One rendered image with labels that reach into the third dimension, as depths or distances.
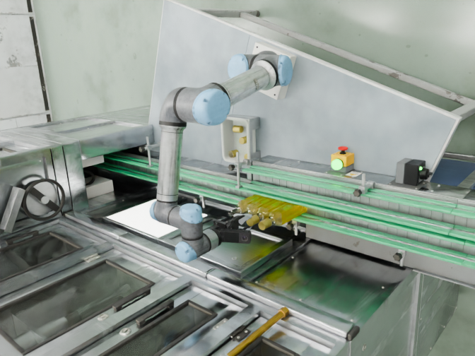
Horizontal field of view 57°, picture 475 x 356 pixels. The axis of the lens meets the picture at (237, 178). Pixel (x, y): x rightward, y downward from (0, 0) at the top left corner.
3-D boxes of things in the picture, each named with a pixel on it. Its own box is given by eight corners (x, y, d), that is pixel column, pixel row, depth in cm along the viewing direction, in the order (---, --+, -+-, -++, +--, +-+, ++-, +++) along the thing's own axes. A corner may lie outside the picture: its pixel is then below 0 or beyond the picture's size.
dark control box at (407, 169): (403, 176, 170) (394, 182, 164) (404, 157, 167) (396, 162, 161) (425, 180, 165) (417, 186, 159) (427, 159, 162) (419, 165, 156)
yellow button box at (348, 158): (338, 166, 187) (330, 170, 182) (339, 149, 185) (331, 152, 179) (354, 169, 183) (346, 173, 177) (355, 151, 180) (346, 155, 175)
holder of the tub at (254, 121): (235, 167, 227) (225, 170, 222) (232, 114, 219) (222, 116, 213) (261, 171, 217) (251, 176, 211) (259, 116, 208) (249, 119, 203)
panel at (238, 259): (155, 202, 242) (102, 222, 217) (155, 197, 241) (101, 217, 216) (292, 245, 185) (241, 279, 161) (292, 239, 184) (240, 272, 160)
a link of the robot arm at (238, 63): (243, 53, 186) (223, 53, 176) (270, 54, 178) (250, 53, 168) (242, 82, 189) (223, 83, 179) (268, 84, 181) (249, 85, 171)
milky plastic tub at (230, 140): (233, 157, 226) (222, 160, 219) (231, 114, 219) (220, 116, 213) (260, 162, 215) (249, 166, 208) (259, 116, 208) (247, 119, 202)
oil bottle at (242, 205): (264, 200, 203) (234, 215, 187) (264, 189, 201) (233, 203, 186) (274, 203, 199) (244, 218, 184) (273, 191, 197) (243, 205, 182)
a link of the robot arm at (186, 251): (188, 245, 145) (189, 268, 148) (211, 234, 153) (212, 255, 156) (172, 238, 150) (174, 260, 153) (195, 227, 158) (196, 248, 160)
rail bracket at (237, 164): (246, 183, 207) (228, 190, 198) (244, 148, 202) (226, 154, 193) (251, 184, 205) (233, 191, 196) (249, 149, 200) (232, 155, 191)
